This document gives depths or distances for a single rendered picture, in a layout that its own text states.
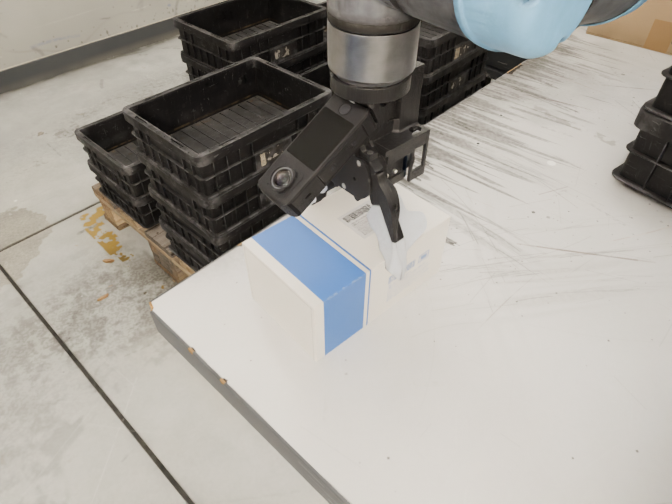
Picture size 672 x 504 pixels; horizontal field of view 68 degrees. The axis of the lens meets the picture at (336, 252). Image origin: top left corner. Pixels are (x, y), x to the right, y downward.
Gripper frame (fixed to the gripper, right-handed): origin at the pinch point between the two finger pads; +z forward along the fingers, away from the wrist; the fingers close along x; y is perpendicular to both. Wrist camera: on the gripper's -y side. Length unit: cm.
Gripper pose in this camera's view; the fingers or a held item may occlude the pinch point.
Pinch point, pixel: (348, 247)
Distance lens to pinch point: 55.9
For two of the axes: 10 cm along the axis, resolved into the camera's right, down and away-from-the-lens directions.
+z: 0.0, 7.1, 7.0
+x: -6.6, -5.3, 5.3
